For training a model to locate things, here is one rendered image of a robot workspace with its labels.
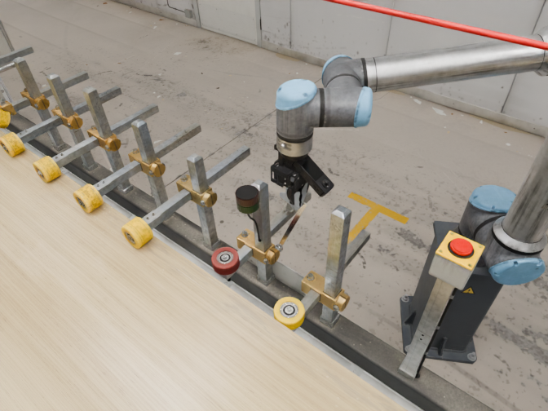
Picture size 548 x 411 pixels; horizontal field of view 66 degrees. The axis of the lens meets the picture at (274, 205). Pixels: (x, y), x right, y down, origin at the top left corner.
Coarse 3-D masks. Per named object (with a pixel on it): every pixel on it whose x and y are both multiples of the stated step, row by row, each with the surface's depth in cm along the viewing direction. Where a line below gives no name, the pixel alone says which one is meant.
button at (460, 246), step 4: (456, 240) 80; (460, 240) 80; (464, 240) 80; (452, 244) 80; (456, 244) 80; (460, 244) 80; (464, 244) 80; (468, 244) 80; (452, 248) 79; (456, 248) 79; (460, 248) 79; (464, 248) 79; (468, 248) 79; (472, 248) 79; (456, 252) 79; (460, 252) 78; (464, 252) 78; (468, 252) 78
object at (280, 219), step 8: (304, 200) 144; (280, 216) 138; (288, 216) 139; (272, 224) 136; (280, 224) 137; (272, 232) 135; (248, 248) 129; (240, 256) 127; (248, 256) 129; (240, 264) 127
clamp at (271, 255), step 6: (246, 228) 133; (240, 234) 132; (252, 234) 132; (240, 240) 130; (246, 240) 130; (252, 240) 130; (240, 246) 133; (252, 246) 128; (270, 246) 128; (252, 252) 130; (258, 252) 127; (264, 252) 126; (270, 252) 126; (276, 252) 127; (258, 258) 129; (264, 258) 127; (270, 258) 126; (276, 258) 129
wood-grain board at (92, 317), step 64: (0, 192) 145; (64, 192) 144; (0, 256) 124; (64, 256) 124; (128, 256) 123; (0, 320) 109; (64, 320) 108; (128, 320) 108; (192, 320) 107; (256, 320) 106; (0, 384) 97; (64, 384) 96; (128, 384) 96; (192, 384) 95; (256, 384) 95; (320, 384) 94
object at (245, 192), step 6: (246, 186) 109; (252, 186) 109; (240, 192) 108; (246, 192) 108; (252, 192) 108; (240, 198) 106; (246, 198) 106; (252, 198) 106; (258, 228) 119; (258, 234) 121; (258, 240) 123
